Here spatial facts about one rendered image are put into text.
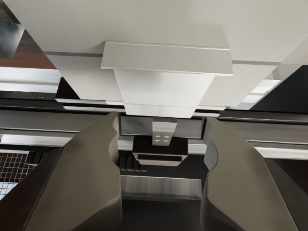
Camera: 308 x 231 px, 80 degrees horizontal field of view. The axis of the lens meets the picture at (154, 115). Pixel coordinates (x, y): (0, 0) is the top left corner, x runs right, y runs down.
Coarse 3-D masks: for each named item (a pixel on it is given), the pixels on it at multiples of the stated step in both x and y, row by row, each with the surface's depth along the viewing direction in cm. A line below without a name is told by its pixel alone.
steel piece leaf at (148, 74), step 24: (120, 48) 12; (144, 48) 12; (168, 48) 12; (192, 48) 13; (216, 48) 13; (120, 72) 16; (144, 72) 16; (168, 72) 15; (192, 72) 12; (216, 72) 12; (144, 96) 20; (168, 96) 19; (192, 96) 19
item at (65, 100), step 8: (64, 80) 23; (64, 88) 22; (56, 96) 22; (64, 96) 22; (72, 96) 22; (64, 104) 24; (72, 104) 24; (80, 104) 24; (88, 104) 24; (96, 104) 24; (104, 104) 24; (112, 104) 24; (200, 112) 23; (208, 112) 23; (216, 112) 24
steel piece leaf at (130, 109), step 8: (128, 104) 22; (136, 104) 22; (144, 104) 22; (128, 112) 24; (136, 112) 24; (144, 112) 24; (152, 112) 23; (160, 112) 23; (168, 112) 23; (176, 112) 23; (184, 112) 23; (192, 112) 23
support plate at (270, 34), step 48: (48, 0) 10; (96, 0) 10; (144, 0) 10; (192, 0) 10; (240, 0) 10; (288, 0) 9; (48, 48) 14; (96, 48) 13; (240, 48) 13; (288, 48) 12; (96, 96) 21; (240, 96) 19
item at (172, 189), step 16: (128, 176) 20; (144, 176) 20; (128, 192) 19; (144, 192) 19; (160, 192) 19; (176, 192) 19; (192, 192) 19; (128, 208) 18; (144, 208) 18; (160, 208) 18; (176, 208) 18; (192, 208) 18; (128, 224) 17; (144, 224) 17; (160, 224) 17; (176, 224) 17; (192, 224) 17
